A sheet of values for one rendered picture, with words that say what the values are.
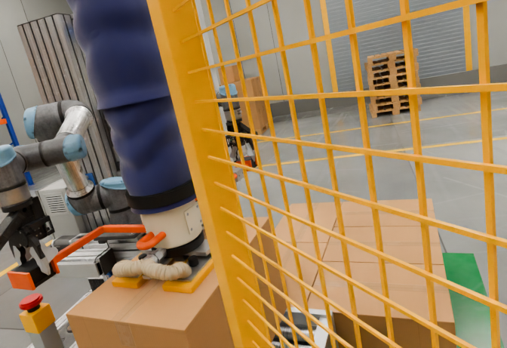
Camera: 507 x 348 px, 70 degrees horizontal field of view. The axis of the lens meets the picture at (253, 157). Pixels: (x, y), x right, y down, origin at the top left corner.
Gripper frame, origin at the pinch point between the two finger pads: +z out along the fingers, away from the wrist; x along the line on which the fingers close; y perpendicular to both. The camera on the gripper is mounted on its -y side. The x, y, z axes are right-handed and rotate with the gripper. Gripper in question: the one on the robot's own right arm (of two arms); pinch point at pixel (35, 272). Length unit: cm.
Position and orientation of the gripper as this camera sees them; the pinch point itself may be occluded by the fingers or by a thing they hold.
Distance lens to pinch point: 120.9
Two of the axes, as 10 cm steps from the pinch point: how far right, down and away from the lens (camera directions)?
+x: -9.1, 0.8, 4.1
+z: 1.9, 9.5, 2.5
